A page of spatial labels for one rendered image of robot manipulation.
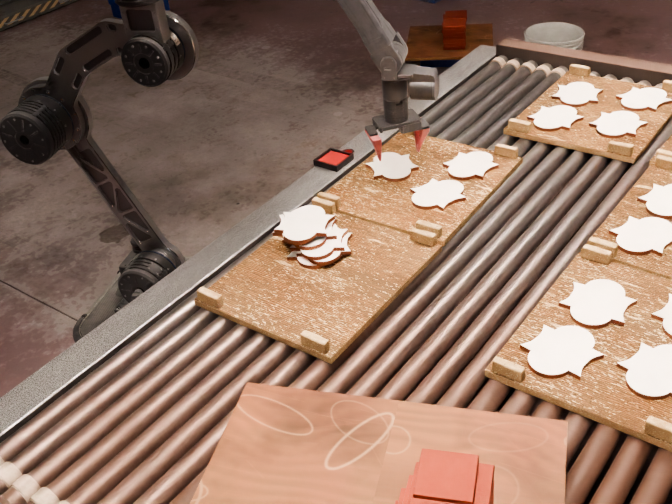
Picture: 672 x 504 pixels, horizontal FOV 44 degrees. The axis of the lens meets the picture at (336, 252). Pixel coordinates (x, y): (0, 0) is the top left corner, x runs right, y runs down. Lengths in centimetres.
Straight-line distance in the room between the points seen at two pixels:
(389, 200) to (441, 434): 83
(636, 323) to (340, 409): 61
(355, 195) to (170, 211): 199
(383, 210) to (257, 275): 35
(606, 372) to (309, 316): 56
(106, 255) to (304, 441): 251
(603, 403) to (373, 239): 64
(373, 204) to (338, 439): 82
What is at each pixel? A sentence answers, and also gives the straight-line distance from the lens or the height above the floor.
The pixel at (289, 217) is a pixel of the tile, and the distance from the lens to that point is 180.
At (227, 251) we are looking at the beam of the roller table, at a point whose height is 92.
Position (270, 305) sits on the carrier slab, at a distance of 166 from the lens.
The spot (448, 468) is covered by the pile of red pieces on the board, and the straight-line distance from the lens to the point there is 99.
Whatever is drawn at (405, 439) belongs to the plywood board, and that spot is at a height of 104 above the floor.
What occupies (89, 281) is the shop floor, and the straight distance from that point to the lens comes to 354.
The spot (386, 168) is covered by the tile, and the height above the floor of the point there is 95.
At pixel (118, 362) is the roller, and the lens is 165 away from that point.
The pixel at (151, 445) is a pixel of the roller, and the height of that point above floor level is 91.
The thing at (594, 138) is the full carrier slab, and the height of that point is 94.
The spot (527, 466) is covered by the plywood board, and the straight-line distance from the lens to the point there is 121.
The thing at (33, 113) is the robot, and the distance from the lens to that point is 266.
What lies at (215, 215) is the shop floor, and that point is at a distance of 376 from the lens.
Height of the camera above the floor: 197
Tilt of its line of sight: 35 degrees down
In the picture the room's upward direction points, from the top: 6 degrees counter-clockwise
